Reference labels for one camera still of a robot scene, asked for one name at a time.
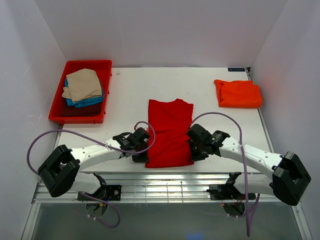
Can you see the blue table label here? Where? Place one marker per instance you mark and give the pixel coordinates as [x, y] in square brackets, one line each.
[236, 69]

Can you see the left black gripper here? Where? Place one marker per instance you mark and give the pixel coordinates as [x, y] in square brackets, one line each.
[143, 158]

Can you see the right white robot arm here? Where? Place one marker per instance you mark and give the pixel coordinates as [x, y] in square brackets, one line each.
[282, 176]

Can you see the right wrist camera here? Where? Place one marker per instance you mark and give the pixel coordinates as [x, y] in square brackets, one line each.
[198, 135]

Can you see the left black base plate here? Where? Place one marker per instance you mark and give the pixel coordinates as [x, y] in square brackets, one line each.
[107, 193]

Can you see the red t shirt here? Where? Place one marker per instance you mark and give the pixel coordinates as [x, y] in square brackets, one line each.
[170, 121]

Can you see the red plastic bin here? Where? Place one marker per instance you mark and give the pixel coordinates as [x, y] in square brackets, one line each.
[103, 70]

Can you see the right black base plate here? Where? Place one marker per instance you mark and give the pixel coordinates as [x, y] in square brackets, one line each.
[224, 192]

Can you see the blue folded t shirt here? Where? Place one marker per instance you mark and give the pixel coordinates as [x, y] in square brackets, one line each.
[86, 102]

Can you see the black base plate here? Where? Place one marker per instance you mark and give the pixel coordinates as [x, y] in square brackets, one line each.
[224, 192]
[107, 193]

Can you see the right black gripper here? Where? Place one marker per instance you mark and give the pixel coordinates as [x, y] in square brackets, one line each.
[195, 157]

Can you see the folded orange t shirt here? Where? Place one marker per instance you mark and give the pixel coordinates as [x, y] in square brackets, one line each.
[238, 94]

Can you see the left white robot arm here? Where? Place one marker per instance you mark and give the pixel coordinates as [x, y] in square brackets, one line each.
[62, 170]

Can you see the dark maroon folded t shirt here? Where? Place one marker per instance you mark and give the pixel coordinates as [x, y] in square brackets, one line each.
[86, 111]

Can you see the beige folded t shirt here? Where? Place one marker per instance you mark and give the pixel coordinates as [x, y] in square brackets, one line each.
[82, 84]

